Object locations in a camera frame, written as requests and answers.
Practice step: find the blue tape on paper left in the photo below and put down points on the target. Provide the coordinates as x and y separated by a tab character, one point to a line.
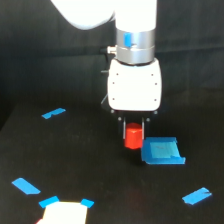
48	201

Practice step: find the blue tape on paper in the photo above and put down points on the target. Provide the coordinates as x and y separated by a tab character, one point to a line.
87	203
48	201

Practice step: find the white paper sheet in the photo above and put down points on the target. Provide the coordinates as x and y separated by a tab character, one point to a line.
64	213

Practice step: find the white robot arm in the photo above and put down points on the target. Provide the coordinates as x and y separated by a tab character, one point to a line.
134	28

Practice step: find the blue tape strip near right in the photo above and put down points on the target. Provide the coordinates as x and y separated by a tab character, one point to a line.
197	196

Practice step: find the blue tape strip near left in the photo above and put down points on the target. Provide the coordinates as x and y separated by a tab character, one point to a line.
25	186

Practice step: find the blue tape on paper right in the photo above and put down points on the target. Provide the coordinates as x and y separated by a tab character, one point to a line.
87	203

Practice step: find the red hexagonal block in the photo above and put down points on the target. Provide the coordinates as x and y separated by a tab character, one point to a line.
133	136

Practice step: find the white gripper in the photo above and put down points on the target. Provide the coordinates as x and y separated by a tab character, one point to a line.
133	89

